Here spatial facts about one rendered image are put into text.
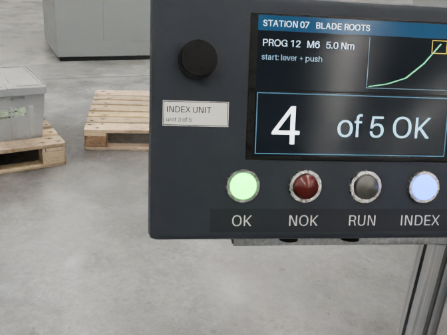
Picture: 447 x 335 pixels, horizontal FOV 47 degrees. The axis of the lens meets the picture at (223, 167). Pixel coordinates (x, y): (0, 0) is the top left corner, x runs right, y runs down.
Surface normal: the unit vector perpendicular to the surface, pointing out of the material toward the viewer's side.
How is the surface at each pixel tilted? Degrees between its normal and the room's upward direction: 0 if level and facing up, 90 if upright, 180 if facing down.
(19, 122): 95
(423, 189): 76
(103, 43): 90
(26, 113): 95
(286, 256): 0
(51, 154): 90
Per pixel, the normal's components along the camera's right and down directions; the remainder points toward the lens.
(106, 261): 0.07, -0.92
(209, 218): 0.14, 0.14
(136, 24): 0.41, 0.38
